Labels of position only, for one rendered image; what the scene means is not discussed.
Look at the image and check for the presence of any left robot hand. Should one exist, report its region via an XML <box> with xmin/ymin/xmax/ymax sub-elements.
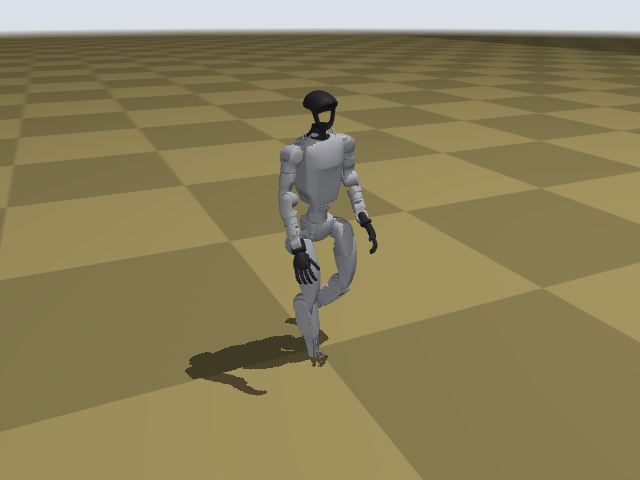
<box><xmin>358</xmin><ymin>212</ymin><xmax>377</xmax><ymax>254</ymax></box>

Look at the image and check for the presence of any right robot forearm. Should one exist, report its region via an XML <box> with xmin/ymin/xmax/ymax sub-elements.
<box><xmin>279</xmin><ymin>194</ymin><xmax>302</xmax><ymax>250</ymax></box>

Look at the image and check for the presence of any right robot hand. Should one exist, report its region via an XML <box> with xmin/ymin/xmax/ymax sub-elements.
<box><xmin>290</xmin><ymin>238</ymin><xmax>320</xmax><ymax>284</ymax></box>

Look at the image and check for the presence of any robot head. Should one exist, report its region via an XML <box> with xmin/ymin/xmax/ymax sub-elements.
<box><xmin>303</xmin><ymin>90</ymin><xmax>338</xmax><ymax>140</ymax></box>

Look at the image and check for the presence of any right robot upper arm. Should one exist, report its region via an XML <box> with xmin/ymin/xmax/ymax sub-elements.
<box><xmin>278</xmin><ymin>143</ymin><xmax>305</xmax><ymax>207</ymax></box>

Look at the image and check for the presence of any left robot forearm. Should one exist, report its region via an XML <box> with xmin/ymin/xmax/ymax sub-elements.
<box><xmin>347</xmin><ymin>171</ymin><xmax>369</xmax><ymax>224</ymax></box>

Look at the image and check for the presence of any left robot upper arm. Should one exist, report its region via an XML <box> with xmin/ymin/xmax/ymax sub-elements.
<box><xmin>337</xmin><ymin>133</ymin><xmax>358</xmax><ymax>187</ymax></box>

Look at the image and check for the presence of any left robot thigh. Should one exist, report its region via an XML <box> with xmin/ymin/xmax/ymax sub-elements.
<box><xmin>328</xmin><ymin>216</ymin><xmax>357</xmax><ymax>294</ymax></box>

